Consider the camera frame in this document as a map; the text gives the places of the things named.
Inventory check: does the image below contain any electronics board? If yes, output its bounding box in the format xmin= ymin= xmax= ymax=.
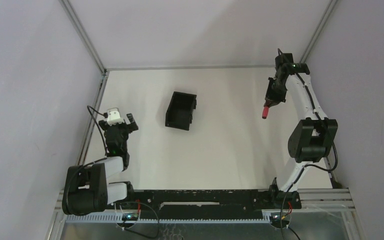
xmin=269 ymin=214 xmax=290 ymax=230
xmin=121 ymin=213 xmax=139 ymax=222

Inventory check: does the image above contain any left black cable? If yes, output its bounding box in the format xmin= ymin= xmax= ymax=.
xmin=86 ymin=105 xmax=109 ymax=157

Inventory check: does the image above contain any right electronics board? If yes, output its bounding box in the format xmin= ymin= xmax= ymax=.
xmin=269 ymin=214 xmax=290 ymax=230

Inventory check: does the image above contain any left electronics board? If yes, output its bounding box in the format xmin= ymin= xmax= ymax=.
xmin=121 ymin=213 xmax=139 ymax=222

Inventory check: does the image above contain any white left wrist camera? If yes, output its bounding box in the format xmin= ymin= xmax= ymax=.
xmin=106 ymin=107 xmax=125 ymax=126

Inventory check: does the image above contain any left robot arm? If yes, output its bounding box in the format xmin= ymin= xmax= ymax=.
xmin=61 ymin=108 xmax=139 ymax=216

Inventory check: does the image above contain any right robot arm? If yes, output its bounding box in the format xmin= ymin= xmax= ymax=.
xmin=262 ymin=50 xmax=338 ymax=208

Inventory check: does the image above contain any red handled screwdriver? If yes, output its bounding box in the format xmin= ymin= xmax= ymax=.
xmin=261 ymin=105 xmax=270 ymax=119

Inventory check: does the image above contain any grey slotted cable duct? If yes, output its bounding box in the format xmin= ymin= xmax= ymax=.
xmin=65 ymin=212 xmax=271 ymax=224

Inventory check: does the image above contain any black plastic storage bin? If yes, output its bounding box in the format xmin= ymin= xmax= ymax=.
xmin=165 ymin=91 xmax=197 ymax=131

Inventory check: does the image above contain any aluminium frame profile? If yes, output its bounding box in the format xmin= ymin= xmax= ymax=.
xmin=297 ymin=67 xmax=357 ymax=213

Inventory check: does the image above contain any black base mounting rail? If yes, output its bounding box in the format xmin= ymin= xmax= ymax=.
xmin=131 ymin=189 xmax=302 ymax=219

